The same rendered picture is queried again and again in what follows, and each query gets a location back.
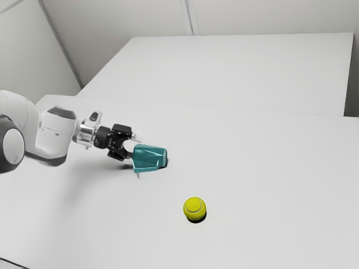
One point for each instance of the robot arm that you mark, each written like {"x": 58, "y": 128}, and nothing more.
{"x": 53, "y": 131}

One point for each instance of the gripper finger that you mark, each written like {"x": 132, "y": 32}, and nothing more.
{"x": 129, "y": 154}
{"x": 137, "y": 137}

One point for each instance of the teal faceted mug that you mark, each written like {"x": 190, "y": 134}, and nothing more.
{"x": 148, "y": 158}

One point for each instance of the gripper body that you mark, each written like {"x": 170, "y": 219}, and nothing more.
{"x": 105, "y": 138}

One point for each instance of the yellow tennis ball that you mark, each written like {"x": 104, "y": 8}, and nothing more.
{"x": 195, "y": 208}

